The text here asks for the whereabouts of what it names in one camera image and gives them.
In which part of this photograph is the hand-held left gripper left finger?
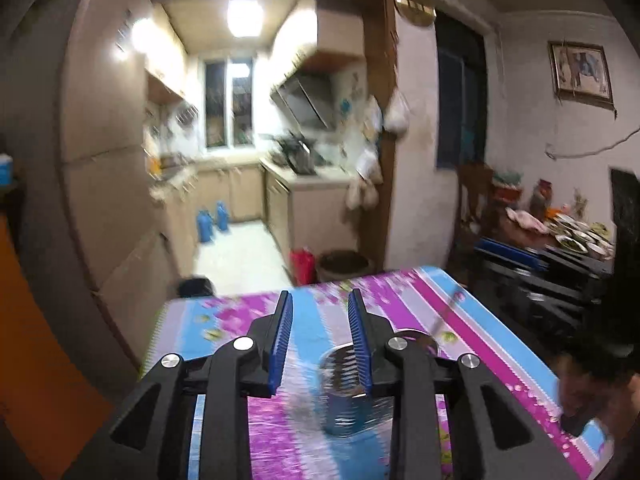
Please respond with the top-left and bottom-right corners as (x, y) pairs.
(62, 290), (296, 480)

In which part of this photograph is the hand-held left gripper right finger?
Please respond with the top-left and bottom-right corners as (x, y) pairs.
(347, 288), (591, 480)

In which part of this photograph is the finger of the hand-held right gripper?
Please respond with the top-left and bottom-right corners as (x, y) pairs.
(475, 260), (598, 307)
(472, 237), (615, 277)

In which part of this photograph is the blue perforated utensil holder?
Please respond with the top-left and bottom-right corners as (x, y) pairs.
(317, 329), (441, 436)

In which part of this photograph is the person's right hand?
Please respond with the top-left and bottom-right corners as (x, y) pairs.
(557, 350), (635, 435)

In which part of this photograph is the dark wooden side table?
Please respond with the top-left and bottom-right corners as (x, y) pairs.
(470, 205), (616, 281)

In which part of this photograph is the pink cloth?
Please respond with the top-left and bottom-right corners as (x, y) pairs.
(506, 208), (551, 235)

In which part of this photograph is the floral striped tablecloth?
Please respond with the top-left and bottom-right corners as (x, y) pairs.
(142, 266), (616, 480)

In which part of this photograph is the row of food bowls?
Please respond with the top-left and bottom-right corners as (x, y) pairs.
(547, 212), (615, 260)

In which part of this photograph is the red jar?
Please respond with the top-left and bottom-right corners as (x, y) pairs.
(530, 179), (553, 216)

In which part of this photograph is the brown round basket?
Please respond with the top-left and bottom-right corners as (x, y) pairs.
(317, 251), (373, 283)

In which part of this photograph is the red plastic bag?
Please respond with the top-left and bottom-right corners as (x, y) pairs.
(291, 249), (317, 286)

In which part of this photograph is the black waste bin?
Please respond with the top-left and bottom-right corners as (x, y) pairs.
(179, 277), (215, 298)

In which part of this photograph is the dark panel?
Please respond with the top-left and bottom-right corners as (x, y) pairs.
(610, 167), (640, 261)

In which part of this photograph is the kitchen base cabinet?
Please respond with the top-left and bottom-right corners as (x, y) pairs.
(260, 157), (361, 271)
(150, 160), (266, 261)

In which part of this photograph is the pale hanging bag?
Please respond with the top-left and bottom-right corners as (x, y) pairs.
(346, 180), (380, 211)
(362, 94), (383, 141)
(356, 147), (383, 183)

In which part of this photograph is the dark room window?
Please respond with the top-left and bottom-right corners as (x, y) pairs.
(435, 10), (488, 168)

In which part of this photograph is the white hanging plastic bag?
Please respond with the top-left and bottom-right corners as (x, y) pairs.
(382, 91), (412, 133)

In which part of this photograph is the gas stove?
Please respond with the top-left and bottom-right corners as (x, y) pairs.
(267, 134), (331, 177)

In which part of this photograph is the orange wooden cabinet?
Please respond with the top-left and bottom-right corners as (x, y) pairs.
(0, 210), (116, 431)

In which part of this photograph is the kitchen window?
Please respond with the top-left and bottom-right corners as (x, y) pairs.
(202, 57), (256, 150)

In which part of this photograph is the metal range hood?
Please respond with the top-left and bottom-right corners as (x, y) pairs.
(270, 71), (337, 131)

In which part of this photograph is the tall refrigerator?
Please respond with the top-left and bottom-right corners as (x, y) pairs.
(59, 0), (198, 371)

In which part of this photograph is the square ceiling light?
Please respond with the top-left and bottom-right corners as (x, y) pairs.
(226, 0), (265, 38)

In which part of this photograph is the framed wall picture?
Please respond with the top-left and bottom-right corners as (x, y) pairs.
(547, 41), (615, 107)

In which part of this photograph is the wooden door frame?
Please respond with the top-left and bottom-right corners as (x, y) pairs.
(362, 0), (399, 271)

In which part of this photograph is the round gold wall plate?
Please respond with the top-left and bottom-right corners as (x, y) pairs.
(394, 0), (437, 26)

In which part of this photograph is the wall cabinet above hood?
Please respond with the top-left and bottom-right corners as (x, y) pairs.
(272, 7), (366, 73)

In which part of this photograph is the row of wall cabinets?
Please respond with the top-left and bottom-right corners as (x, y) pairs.
(145, 5), (188, 103)

